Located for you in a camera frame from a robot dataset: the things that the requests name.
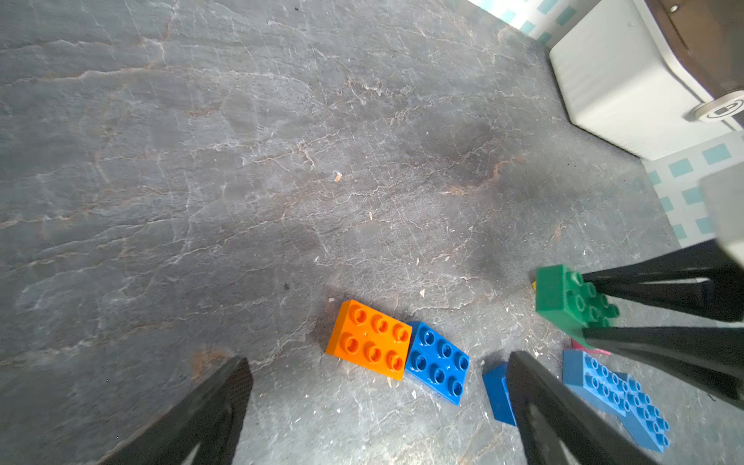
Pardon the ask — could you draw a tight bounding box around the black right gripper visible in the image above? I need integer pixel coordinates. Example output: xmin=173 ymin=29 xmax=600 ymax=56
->
xmin=582 ymin=165 xmax=743 ymax=409

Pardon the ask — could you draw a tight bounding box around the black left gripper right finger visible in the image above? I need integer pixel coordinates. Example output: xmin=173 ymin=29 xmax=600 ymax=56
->
xmin=507 ymin=351 xmax=654 ymax=464

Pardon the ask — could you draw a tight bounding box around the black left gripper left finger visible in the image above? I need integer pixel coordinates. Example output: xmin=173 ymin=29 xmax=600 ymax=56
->
xmin=102 ymin=356 xmax=253 ymax=464

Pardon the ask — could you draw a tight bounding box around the green lego brick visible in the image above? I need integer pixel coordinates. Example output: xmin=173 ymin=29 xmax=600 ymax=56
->
xmin=536 ymin=265 xmax=620 ymax=348

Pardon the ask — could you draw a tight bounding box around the dark blue lego brick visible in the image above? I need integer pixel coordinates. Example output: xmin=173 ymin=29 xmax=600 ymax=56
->
xmin=405 ymin=322 xmax=471 ymax=406

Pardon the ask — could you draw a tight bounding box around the orange lego brick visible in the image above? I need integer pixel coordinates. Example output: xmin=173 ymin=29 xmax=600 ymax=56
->
xmin=325 ymin=300 xmax=413 ymax=381

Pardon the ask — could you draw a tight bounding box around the light blue lego brick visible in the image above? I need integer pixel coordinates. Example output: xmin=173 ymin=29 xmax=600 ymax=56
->
xmin=562 ymin=350 xmax=631 ymax=418
xmin=618 ymin=373 xmax=670 ymax=453

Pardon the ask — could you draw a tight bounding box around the pink lego brick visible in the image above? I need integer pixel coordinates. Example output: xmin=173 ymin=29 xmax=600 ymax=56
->
xmin=571 ymin=339 xmax=610 ymax=356

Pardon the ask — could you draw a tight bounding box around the white storage box brown lid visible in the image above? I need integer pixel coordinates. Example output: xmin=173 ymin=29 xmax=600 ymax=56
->
xmin=549 ymin=0 xmax=743 ymax=161

